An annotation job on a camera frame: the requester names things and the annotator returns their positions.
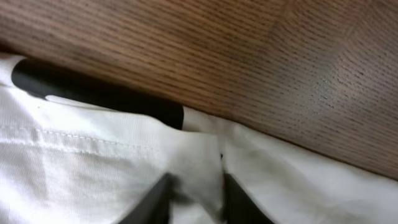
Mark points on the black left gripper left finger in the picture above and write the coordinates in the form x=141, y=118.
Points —
x=154, y=207

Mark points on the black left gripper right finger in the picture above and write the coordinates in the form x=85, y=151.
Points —
x=238, y=207

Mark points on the white t-shirt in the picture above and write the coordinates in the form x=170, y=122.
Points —
x=63, y=161

